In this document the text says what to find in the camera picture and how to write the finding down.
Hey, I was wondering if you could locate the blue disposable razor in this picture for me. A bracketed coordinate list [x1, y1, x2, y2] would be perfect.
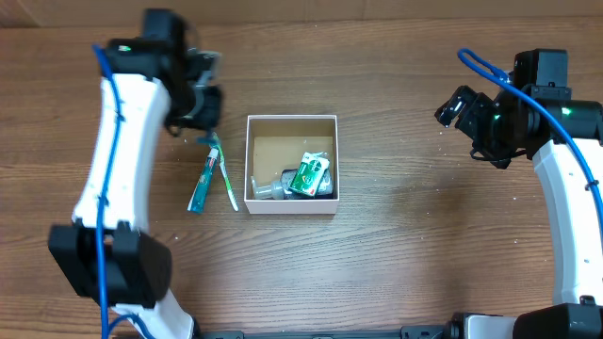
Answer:
[197, 134, 220, 147]

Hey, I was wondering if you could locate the clear bottle dark liquid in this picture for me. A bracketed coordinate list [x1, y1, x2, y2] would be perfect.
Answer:
[251, 169, 334, 201]

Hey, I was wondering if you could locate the green white small packet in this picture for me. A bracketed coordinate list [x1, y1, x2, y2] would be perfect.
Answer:
[289, 152, 334, 198]

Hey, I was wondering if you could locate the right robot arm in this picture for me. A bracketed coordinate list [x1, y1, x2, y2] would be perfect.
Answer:
[434, 84, 602, 338]

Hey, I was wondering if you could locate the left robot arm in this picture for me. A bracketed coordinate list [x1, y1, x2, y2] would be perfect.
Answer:
[48, 38, 222, 338]

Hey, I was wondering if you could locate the green white toothbrush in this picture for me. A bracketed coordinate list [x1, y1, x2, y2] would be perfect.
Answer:
[211, 132, 239, 212]

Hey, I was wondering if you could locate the white cardboard box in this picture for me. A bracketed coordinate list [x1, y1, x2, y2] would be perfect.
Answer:
[244, 115, 340, 215]

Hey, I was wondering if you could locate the teal toothpaste tube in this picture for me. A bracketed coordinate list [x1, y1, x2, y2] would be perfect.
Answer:
[187, 147, 219, 214]

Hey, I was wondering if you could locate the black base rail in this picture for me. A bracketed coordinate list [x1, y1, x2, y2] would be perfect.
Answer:
[193, 325, 445, 339]

